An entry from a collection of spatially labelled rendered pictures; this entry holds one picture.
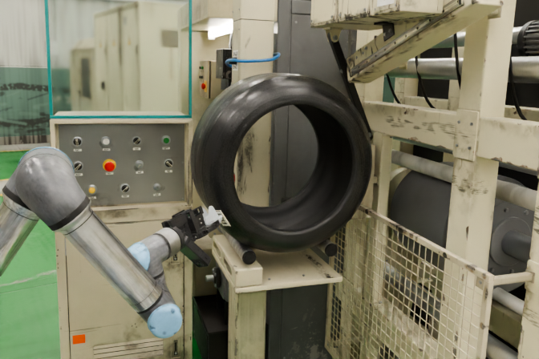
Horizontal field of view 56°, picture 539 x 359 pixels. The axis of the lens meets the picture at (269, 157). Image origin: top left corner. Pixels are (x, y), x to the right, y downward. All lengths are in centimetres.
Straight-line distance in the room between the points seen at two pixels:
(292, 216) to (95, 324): 98
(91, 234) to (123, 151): 109
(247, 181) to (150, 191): 48
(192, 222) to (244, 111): 35
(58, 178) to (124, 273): 24
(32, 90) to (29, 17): 133
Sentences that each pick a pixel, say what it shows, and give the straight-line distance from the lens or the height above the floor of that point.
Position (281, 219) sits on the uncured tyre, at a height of 94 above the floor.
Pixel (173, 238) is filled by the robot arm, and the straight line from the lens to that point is 133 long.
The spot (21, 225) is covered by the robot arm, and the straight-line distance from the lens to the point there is 123.
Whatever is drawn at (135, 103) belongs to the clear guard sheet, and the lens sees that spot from 213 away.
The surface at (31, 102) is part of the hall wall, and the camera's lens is 1038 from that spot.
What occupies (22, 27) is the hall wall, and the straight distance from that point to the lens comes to 1044.
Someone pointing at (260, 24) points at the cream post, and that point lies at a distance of 189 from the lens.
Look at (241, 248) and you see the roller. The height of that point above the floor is 92.
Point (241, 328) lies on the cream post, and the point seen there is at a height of 46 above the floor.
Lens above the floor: 148
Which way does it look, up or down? 10 degrees down
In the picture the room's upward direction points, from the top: 2 degrees clockwise
